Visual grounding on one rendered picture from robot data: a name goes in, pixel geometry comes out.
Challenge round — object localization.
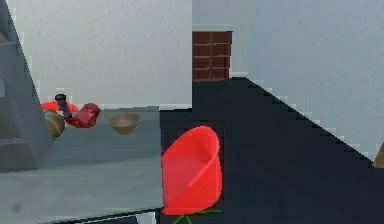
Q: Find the red tub chair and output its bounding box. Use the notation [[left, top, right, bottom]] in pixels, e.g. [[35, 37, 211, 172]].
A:
[[161, 125, 224, 224]]

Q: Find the brown bowl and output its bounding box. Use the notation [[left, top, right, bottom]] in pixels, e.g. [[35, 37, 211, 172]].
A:
[[108, 113, 141, 136]]

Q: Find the grey table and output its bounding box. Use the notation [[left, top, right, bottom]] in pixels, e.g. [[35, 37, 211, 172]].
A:
[[0, 106, 165, 224]]

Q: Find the dark pepper mill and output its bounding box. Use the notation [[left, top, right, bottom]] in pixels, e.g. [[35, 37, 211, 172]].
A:
[[54, 93, 73, 118]]

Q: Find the olive round pot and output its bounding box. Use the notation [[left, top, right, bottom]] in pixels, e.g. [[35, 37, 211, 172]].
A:
[[43, 110, 66, 140]]

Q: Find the red plate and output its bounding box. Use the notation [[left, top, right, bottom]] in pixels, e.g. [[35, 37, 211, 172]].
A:
[[40, 100, 80, 113]]

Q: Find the grey fridge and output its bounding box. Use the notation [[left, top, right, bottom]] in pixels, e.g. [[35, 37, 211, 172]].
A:
[[0, 0, 55, 174]]

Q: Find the tan object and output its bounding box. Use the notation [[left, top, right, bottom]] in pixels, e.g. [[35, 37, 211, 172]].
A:
[[372, 142, 384, 169]]

